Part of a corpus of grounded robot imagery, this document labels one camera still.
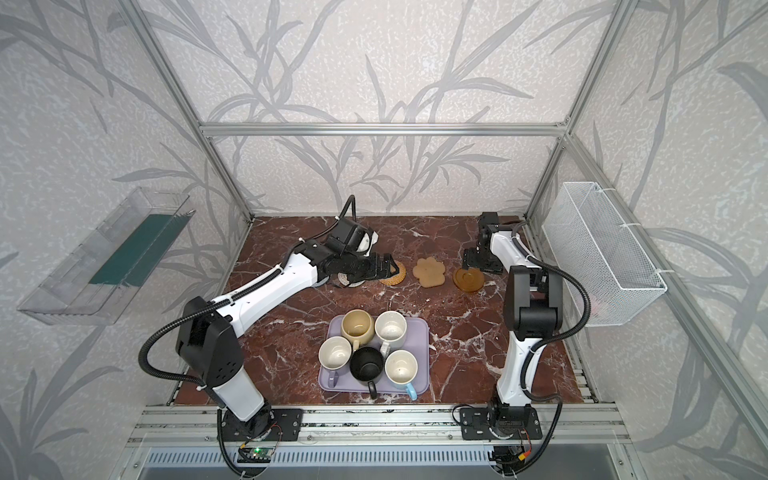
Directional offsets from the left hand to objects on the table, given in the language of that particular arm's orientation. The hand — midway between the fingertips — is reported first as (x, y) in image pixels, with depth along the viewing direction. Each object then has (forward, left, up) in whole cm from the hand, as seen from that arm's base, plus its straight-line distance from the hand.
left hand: (392, 264), depth 81 cm
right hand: (+12, -29, -14) cm, 34 cm away
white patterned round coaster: (-5, +13, +1) cm, 14 cm away
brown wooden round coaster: (+7, -25, -20) cm, 33 cm away
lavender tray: (-14, -7, -20) cm, 25 cm away
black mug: (-22, +7, -18) cm, 29 cm away
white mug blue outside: (-22, -3, -18) cm, 29 cm away
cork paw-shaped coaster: (+11, -12, -21) cm, 26 cm away
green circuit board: (-42, +32, -21) cm, 57 cm away
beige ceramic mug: (-10, +11, -18) cm, 23 cm away
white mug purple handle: (-19, +16, -18) cm, 31 cm away
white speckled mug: (-11, 0, -18) cm, 21 cm away
